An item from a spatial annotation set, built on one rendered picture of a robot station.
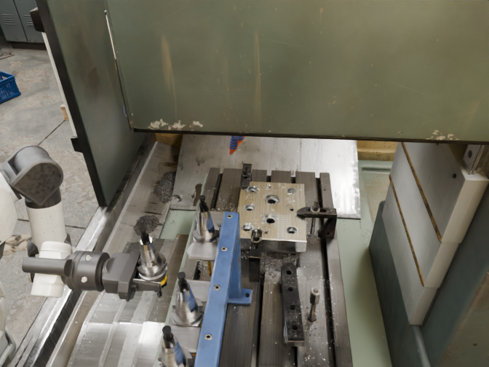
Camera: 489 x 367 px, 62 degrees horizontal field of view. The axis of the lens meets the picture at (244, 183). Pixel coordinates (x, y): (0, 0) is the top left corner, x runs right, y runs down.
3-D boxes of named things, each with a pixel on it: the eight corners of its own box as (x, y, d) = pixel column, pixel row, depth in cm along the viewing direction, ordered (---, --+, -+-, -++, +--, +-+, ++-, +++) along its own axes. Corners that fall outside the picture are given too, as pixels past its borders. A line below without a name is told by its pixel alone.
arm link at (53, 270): (89, 299, 95) (42, 296, 96) (97, 253, 98) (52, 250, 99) (66, 297, 84) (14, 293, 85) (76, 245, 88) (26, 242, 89)
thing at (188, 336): (159, 351, 75) (159, 349, 75) (167, 325, 79) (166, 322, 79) (197, 354, 75) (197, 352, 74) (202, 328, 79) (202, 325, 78)
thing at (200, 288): (173, 301, 84) (173, 298, 83) (179, 279, 88) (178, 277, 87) (207, 303, 83) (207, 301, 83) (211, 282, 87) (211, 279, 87)
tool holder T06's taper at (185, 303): (196, 319, 78) (193, 297, 74) (173, 318, 78) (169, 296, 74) (199, 299, 82) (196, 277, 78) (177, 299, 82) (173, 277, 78)
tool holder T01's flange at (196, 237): (213, 249, 96) (212, 242, 94) (189, 244, 97) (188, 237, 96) (222, 231, 101) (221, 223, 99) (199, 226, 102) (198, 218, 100)
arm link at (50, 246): (64, 283, 91) (65, 285, 103) (72, 243, 94) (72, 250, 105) (32, 280, 89) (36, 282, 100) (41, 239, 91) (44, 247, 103)
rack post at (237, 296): (217, 303, 120) (209, 230, 101) (219, 287, 124) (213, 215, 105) (250, 305, 119) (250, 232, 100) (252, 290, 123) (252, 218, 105)
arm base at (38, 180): (14, 193, 115) (-9, 159, 109) (57, 170, 121) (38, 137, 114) (26, 214, 104) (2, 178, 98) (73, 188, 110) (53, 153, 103)
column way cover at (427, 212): (404, 328, 112) (464, 179, 81) (376, 212, 150) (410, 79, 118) (423, 329, 112) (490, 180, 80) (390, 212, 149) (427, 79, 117)
